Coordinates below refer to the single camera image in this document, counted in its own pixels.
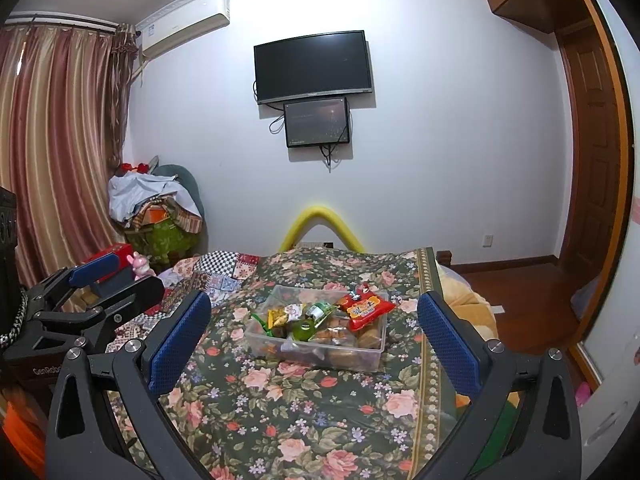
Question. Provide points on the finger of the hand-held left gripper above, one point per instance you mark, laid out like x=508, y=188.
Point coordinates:
x=95, y=270
x=140, y=297

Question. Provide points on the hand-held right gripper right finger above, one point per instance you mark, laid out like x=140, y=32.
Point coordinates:
x=445, y=345

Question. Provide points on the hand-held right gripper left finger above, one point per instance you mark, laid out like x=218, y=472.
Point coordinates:
x=180, y=340

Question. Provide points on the red snack packet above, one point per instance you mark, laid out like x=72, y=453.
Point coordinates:
x=367, y=310

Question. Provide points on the clear plastic container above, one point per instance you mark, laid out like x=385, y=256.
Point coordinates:
x=300, y=357

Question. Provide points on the white green label snack packet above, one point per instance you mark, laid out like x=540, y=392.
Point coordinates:
x=322, y=310

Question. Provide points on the red box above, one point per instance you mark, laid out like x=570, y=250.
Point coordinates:
x=117, y=250

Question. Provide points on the pink toy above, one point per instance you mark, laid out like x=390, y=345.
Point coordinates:
x=140, y=265

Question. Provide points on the colourful plush blanket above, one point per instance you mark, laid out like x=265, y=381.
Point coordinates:
x=475, y=310

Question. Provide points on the green printed cloth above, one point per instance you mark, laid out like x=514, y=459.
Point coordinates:
x=165, y=240

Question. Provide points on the orange cloth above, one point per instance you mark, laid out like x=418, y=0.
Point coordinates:
x=20, y=440

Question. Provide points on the checkered patchwork quilt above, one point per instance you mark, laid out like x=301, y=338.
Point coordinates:
x=225, y=270

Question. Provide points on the orange yellow snack packet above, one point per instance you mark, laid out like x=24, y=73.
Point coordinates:
x=282, y=316

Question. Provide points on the dark floral blanket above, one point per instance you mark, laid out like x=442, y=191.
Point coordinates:
x=300, y=410

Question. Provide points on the striped brown curtain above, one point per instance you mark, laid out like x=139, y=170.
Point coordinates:
x=50, y=135

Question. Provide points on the pink object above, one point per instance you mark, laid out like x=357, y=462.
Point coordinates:
x=582, y=395

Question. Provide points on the yellow foam tube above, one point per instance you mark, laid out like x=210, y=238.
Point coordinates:
x=320, y=210

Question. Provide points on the brown wooden door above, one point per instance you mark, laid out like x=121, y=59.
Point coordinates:
x=595, y=160

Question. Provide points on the white air conditioner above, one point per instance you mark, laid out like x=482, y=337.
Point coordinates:
x=185, y=25

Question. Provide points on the white wall socket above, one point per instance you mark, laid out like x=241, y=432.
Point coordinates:
x=486, y=240

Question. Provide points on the small black wall monitor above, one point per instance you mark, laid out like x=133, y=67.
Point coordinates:
x=315, y=122

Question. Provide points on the curtain rail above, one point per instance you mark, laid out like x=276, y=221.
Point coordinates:
x=60, y=21

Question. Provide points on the black wall television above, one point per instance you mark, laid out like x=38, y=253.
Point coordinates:
x=312, y=65

